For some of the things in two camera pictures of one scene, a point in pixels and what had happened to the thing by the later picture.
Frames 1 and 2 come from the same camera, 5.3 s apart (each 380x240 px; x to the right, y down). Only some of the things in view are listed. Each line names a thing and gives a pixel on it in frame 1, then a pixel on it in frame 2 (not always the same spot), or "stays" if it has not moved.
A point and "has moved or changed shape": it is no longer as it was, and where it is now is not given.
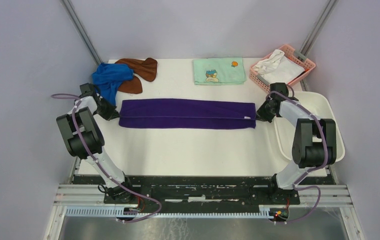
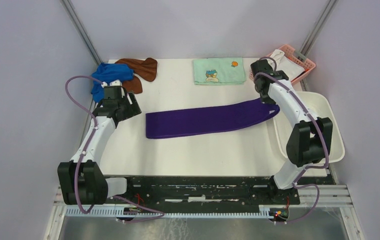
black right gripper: (261, 115) → (266, 100)
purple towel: (186, 113) has moved or changed shape
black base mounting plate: (200, 191) stays
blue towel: (107, 78) stays
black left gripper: (112, 113) → (133, 109)
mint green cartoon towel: (219, 71) stays
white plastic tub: (318, 104) stays
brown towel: (146, 69) stays
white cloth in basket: (276, 68) stays
